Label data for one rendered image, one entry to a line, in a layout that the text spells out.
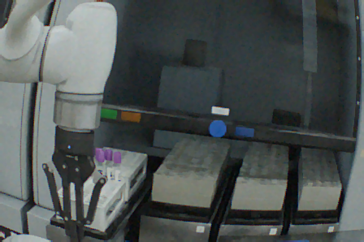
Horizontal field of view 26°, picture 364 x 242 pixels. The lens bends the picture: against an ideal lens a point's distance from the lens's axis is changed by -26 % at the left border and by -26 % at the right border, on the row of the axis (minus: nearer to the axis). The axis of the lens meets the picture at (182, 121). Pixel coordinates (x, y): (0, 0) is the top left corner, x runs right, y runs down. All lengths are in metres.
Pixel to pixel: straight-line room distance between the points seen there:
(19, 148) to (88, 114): 0.53
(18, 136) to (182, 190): 0.39
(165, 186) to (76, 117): 0.46
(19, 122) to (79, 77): 0.53
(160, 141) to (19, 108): 0.67
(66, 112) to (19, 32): 0.19
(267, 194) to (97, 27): 0.60
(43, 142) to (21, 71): 0.50
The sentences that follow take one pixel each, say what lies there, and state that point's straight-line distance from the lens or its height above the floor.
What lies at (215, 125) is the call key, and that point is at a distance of 1.85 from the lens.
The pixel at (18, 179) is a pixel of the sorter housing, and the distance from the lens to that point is 1.99.
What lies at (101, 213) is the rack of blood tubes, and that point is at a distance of 1.59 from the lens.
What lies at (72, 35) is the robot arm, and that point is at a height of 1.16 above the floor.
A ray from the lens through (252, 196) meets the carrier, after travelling 1.89.
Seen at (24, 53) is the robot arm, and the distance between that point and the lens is 1.44.
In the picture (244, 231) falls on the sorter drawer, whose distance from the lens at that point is 1.83.
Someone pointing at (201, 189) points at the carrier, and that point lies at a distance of 1.89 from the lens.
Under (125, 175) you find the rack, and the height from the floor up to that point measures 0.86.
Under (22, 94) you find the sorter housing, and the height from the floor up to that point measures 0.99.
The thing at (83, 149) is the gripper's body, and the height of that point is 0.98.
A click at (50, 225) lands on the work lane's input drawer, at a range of 1.59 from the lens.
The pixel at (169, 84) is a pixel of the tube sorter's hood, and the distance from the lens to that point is 1.87.
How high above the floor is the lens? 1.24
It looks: 8 degrees down
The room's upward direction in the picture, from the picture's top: 7 degrees clockwise
